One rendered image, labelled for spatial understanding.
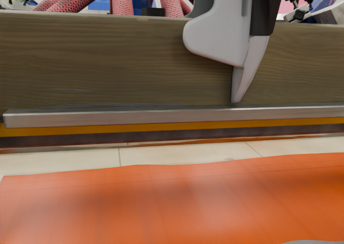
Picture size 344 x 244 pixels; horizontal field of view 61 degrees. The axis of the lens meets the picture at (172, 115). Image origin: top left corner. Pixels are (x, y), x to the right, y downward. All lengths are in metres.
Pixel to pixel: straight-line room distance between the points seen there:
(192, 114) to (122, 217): 0.10
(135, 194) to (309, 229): 0.14
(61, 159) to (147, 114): 0.16
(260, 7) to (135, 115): 0.11
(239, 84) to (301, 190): 0.13
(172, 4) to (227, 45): 0.56
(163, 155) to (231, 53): 0.17
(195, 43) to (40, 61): 0.11
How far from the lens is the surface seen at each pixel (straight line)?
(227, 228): 0.24
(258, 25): 0.21
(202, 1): 0.26
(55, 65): 0.22
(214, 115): 0.22
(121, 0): 0.75
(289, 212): 0.27
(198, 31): 0.20
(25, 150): 0.37
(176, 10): 0.74
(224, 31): 0.21
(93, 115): 0.21
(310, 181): 0.33
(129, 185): 0.28
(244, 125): 0.26
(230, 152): 0.36
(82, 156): 0.34
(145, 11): 0.47
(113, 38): 0.21
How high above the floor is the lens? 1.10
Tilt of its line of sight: 17 degrees down
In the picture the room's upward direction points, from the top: 2 degrees clockwise
